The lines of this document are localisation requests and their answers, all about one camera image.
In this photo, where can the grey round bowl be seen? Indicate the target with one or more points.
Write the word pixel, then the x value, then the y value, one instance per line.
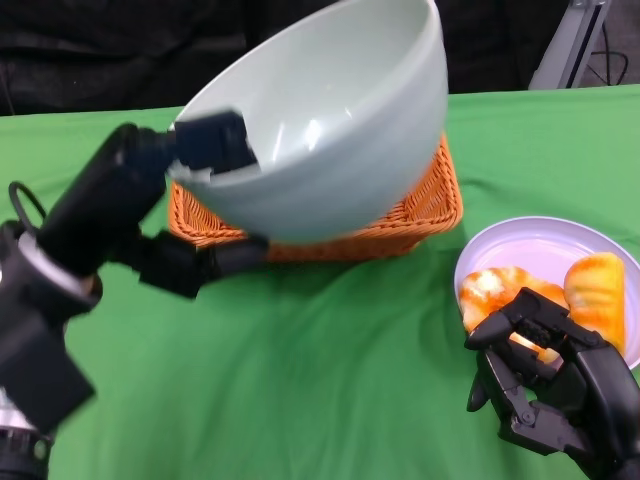
pixel 340 125

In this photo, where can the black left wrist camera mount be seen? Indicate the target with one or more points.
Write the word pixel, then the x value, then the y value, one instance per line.
pixel 35 365

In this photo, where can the green tablecloth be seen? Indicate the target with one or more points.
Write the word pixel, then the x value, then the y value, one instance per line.
pixel 300 375

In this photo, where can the orange wicker basket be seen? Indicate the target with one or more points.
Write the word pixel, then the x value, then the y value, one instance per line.
pixel 430 210

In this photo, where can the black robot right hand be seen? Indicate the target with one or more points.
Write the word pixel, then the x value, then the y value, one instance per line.
pixel 605 390

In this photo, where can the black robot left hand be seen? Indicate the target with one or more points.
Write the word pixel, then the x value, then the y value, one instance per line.
pixel 100 210

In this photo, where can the lavender round plate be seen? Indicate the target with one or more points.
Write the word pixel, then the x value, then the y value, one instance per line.
pixel 525 245

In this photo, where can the black backdrop cloth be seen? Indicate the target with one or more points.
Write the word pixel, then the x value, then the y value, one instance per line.
pixel 100 50

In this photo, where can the grey metal frame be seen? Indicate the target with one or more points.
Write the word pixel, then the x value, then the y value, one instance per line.
pixel 565 55

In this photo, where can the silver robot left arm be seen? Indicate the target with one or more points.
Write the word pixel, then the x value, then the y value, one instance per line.
pixel 30 280

